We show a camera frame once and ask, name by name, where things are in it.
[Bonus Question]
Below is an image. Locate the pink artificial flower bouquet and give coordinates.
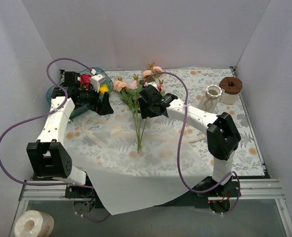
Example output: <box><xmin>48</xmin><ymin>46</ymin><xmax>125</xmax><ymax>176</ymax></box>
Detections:
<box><xmin>113</xmin><ymin>63</ymin><xmax>163</xmax><ymax>153</ymax></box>

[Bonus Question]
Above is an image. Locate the white paper bouquet wrap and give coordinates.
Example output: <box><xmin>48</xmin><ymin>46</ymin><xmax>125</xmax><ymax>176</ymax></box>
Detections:
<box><xmin>64</xmin><ymin>112</ymin><xmax>212</xmax><ymax>215</ymax></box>

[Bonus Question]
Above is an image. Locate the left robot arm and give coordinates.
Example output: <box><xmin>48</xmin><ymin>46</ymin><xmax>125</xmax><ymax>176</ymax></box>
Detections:
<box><xmin>27</xmin><ymin>70</ymin><xmax>113</xmax><ymax>198</ymax></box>

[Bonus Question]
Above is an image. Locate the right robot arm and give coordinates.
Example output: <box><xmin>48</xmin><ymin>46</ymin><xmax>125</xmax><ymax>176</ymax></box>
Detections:
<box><xmin>138</xmin><ymin>83</ymin><xmax>241</xmax><ymax>196</ymax></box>

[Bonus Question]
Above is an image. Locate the white ribbed ceramic vase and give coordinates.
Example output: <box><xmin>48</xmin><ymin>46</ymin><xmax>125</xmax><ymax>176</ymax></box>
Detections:
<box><xmin>198</xmin><ymin>84</ymin><xmax>222</xmax><ymax>113</ymax></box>

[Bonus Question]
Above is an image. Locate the yellow lemon back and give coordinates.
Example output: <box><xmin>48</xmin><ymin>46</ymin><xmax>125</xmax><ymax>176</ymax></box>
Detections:
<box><xmin>99</xmin><ymin>84</ymin><xmax>109</xmax><ymax>95</ymax></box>

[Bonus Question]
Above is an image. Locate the red dragon fruit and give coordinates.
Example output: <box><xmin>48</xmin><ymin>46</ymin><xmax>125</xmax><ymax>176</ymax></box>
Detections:
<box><xmin>80</xmin><ymin>74</ymin><xmax>91</xmax><ymax>90</ymax></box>

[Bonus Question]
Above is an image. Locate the teal plastic fruit tray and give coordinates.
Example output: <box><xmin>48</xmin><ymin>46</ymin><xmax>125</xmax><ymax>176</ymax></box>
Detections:
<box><xmin>46</xmin><ymin>68</ymin><xmax>113</xmax><ymax>119</ymax></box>

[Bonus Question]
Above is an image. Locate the floral patterned table mat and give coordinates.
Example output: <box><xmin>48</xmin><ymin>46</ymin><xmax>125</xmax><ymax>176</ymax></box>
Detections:
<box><xmin>37</xmin><ymin>68</ymin><xmax>265</xmax><ymax>178</ymax></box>

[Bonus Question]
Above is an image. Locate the white cup brown lid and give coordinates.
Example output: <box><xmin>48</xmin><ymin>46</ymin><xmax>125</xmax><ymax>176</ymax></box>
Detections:
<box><xmin>219</xmin><ymin>77</ymin><xmax>243</xmax><ymax>105</ymax></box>

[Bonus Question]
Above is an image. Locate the white paper roll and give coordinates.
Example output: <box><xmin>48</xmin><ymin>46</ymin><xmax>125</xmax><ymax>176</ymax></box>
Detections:
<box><xmin>14</xmin><ymin>210</ymin><xmax>54</xmax><ymax>237</ymax></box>

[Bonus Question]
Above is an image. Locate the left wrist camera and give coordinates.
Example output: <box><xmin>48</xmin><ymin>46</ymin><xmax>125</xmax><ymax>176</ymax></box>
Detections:
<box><xmin>90</xmin><ymin>74</ymin><xmax>106</xmax><ymax>92</ymax></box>

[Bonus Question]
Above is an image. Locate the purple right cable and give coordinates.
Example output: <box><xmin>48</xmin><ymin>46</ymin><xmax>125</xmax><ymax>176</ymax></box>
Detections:
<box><xmin>143</xmin><ymin>71</ymin><xmax>242</xmax><ymax>215</ymax></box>

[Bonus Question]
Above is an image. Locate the purple cable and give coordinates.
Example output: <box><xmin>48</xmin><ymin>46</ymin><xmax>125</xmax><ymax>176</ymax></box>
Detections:
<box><xmin>0</xmin><ymin>58</ymin><xmax>111</xmax><ymax>223</ymax></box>
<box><xmin>143</xmin><ymin>71</ymin><xmax>242</xmax><ymax>215</ymax></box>

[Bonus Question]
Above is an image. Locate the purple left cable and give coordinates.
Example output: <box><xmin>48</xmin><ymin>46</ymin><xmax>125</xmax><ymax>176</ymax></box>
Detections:
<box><xmin>0</xmin><ymin>58</ymin><xmax>111</xmax><ymax>223</ymax></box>

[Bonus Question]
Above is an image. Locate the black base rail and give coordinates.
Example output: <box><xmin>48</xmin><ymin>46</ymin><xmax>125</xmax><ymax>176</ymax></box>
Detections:
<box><xmin>65</xmin><ymin>178</ymin><xmax>242</xmax><ymax>212</ymax></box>

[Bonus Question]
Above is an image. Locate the aluminium frame rail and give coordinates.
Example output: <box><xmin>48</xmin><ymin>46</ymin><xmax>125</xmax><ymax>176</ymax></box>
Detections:
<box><xmin>19</xmin><ymin>179</ymin><xmax>285</xmax><ymax>201</ymax></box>

